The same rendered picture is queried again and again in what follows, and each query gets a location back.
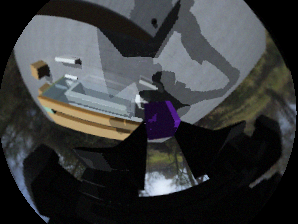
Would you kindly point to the small purple block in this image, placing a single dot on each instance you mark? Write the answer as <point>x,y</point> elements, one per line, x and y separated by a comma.
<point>161,119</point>

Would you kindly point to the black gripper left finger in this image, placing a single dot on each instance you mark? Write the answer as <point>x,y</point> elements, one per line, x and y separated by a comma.
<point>129,157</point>

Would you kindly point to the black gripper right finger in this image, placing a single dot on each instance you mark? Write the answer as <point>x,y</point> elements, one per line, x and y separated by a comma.
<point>201,146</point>

